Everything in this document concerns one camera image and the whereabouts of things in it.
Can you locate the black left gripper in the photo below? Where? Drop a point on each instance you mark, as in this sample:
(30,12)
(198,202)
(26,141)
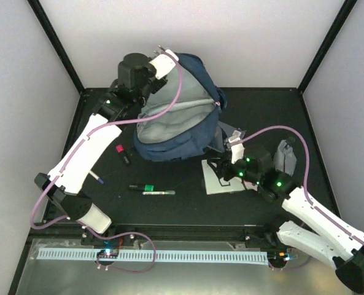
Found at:
(151,85)

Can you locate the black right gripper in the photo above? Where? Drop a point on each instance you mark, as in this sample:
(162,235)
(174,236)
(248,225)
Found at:
(228,168)

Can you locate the dark blue notebook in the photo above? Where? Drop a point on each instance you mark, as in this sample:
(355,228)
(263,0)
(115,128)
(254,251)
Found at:
(222,134)

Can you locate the navy blue student backpack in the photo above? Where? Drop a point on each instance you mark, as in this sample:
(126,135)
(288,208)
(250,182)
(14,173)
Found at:
(179,121)

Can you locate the grey pencil pouch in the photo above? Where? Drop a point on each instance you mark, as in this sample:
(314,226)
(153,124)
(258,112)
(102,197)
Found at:
(284,159)

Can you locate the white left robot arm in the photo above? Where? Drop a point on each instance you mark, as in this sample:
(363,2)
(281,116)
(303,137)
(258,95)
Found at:
(138,77)

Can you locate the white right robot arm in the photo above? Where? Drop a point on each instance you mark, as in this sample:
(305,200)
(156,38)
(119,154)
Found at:
(327,237)

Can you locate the white square book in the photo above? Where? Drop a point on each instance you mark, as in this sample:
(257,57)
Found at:
(214,185)

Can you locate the red capped marker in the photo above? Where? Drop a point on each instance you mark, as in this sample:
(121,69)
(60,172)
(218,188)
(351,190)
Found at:
(123,154)

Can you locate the white green pen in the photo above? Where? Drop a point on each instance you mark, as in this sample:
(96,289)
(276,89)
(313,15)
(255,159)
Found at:
(158,193)

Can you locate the green capped marker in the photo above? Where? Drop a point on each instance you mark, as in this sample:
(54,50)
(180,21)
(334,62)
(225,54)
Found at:
(141,187)

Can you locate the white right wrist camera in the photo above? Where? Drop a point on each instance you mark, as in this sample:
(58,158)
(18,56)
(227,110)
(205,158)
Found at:
(236,148)

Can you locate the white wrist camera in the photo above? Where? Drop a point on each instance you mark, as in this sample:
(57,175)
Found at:
(163,62)
(236,148)

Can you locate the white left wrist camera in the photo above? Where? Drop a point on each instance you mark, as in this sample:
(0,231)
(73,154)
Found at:
(163,62)

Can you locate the white slotted cable duct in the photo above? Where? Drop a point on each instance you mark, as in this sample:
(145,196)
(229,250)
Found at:
(174,256)

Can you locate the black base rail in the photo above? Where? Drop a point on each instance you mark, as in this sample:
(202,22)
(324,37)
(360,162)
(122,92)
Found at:
(251,236)

